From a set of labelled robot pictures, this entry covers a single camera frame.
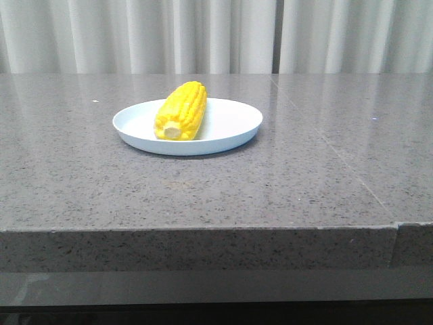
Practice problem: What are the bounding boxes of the white pleated curtain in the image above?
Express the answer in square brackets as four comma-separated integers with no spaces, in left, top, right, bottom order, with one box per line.
[1,1,432,74]

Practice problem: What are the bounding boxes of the yellow corn cob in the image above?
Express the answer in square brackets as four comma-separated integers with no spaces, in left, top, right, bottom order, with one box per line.
[154,81,207,141]

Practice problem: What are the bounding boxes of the light blue round plate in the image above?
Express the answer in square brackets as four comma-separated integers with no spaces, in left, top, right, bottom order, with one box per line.
[112,98,263,156]

